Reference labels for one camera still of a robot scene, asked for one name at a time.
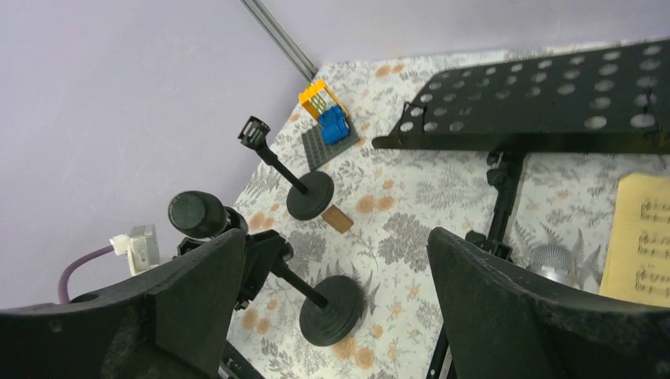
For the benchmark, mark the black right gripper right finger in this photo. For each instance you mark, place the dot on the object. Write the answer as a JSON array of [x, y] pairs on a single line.
[[503, 321]]

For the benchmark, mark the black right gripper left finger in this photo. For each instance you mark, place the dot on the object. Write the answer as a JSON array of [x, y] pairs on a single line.
[[169, 322]]

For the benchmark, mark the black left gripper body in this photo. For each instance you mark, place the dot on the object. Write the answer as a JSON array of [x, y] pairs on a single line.
[[230, 271]]

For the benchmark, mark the silver grey microphone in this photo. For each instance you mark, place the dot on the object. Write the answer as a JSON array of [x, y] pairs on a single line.
[[556, 263]]

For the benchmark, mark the black microphone stand base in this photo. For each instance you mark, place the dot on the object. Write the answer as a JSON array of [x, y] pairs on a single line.
[[310, 195], [331, 309]]

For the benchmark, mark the yellow sheet music page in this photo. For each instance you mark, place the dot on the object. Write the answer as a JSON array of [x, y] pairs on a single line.
[[637, 262]]

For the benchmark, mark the black tripod music stand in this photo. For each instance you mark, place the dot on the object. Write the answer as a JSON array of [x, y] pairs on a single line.
[[619, 105]]

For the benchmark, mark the black microphone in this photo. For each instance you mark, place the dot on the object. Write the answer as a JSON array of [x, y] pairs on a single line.
[[201, 215]]

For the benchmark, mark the small wooden block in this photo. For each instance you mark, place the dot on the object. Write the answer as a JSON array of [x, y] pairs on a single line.
[[337, 219]]

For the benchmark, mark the floral patterned table cloth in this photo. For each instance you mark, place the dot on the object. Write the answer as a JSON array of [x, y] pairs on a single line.
[[395, 198]]

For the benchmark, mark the blue toy block car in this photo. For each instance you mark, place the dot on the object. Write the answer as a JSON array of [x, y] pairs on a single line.
[[334, 125]]

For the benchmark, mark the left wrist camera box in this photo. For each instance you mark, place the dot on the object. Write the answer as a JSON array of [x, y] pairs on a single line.
[[140, 247]]

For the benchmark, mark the yellow toy block frame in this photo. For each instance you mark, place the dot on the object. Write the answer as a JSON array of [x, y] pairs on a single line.
[[317, 98]]

